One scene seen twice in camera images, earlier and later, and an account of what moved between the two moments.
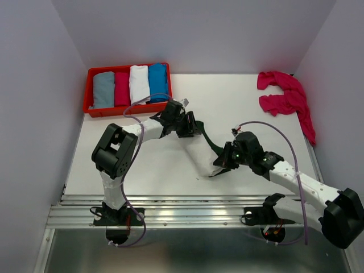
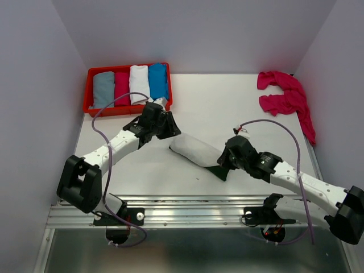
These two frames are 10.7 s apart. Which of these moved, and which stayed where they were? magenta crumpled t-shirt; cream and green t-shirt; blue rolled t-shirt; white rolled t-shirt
Moved: cream and green t-shirt
Stayed: white rolled t-shirt; magenta crumpled t-shirt; blue rolled t-shirt
